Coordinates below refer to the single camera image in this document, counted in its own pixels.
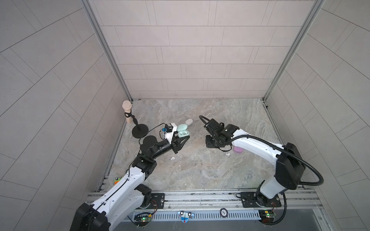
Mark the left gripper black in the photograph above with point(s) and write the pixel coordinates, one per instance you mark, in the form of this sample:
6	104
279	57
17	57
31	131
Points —
176	147

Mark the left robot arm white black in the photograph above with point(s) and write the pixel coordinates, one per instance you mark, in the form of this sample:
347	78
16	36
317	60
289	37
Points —
108	211

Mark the green circuit board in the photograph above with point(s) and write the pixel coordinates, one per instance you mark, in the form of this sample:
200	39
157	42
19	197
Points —
267	216
143	219

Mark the right green circuit board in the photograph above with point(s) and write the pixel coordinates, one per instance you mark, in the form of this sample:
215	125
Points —
267	216

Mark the blue white small device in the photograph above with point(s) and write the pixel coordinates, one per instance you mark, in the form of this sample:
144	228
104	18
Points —
185	216

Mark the aluminium rail frame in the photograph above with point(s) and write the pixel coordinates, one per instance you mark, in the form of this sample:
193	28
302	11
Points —
191	200

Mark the left green circuit board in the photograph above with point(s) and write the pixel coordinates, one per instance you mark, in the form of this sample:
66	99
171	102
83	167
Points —
143	219

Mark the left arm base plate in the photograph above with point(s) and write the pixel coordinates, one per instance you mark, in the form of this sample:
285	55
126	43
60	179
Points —
156	201

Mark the round black sticker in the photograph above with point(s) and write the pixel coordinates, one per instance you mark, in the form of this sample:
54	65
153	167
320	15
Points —
223	212

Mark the green earbud charging case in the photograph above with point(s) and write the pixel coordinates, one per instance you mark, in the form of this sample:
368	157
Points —
182	130

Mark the orange green small toy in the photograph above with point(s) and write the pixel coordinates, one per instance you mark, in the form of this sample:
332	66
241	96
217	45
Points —
117	179

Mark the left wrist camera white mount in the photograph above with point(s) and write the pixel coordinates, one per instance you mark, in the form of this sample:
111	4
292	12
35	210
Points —
168	131

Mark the beige microphone on black stand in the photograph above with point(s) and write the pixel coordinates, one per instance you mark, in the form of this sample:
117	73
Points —
139	130

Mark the pink earbud charging case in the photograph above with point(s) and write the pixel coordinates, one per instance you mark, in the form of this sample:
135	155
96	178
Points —
238	149

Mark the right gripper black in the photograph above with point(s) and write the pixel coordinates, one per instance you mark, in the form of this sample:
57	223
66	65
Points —
208	145

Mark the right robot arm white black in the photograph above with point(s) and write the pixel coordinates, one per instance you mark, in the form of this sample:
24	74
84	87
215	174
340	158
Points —
285	158

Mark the white earbud charging case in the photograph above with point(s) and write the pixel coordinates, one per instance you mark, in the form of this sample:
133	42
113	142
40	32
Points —
189	122

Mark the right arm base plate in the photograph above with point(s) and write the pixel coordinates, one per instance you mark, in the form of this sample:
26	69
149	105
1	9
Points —
249	200

